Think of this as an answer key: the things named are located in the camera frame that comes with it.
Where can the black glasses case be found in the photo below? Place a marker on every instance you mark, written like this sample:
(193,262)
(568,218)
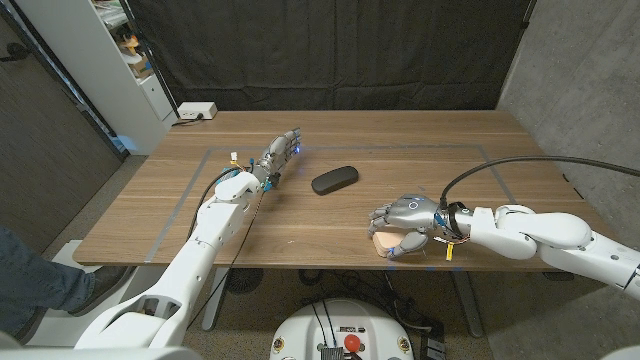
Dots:
(335,180)

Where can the black stand pole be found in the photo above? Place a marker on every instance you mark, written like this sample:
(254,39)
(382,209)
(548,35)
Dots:
(153,65)

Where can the white floor platform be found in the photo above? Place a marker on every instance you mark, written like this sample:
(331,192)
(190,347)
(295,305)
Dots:
(75,330)

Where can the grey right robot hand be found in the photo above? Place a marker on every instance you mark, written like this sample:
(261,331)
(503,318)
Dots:
(417,212)

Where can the white shelf unit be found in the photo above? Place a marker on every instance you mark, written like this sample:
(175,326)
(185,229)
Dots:
(90,65)

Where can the grey table leg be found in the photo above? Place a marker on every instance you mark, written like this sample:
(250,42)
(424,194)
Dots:
(215,300)
(470,310)

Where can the black backdrop curtain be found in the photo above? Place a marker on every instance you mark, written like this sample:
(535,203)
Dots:
(325,50)

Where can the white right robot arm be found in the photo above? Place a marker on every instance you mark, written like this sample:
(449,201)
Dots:
(550,232)

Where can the black power adapter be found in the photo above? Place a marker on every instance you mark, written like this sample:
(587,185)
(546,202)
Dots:
(434,345)

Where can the small cardboard box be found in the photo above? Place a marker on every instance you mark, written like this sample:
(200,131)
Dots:
(141,66)

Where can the red emergency stop button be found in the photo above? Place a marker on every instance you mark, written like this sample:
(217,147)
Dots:
(352,343)

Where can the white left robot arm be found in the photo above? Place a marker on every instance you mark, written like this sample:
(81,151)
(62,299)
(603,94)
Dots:
(210,235)

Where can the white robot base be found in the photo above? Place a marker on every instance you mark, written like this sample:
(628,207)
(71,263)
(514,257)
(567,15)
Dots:
(300,330)

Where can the grey tape outline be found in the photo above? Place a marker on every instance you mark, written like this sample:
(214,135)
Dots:
(340,148)

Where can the yellow toy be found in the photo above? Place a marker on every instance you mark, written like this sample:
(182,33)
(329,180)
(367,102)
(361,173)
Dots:
(130,45)

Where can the dark grey shoe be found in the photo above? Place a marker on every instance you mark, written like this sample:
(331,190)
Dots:
(100,287)

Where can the pink square jewelry box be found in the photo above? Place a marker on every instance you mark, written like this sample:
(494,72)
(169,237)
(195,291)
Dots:
(387,240)

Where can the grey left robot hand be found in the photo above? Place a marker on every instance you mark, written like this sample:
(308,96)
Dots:
(275,160)

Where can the person's leg in jeans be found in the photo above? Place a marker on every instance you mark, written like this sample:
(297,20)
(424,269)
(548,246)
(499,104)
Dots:
(30,280)

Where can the white power strip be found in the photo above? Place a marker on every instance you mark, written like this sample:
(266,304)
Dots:
(197,110)

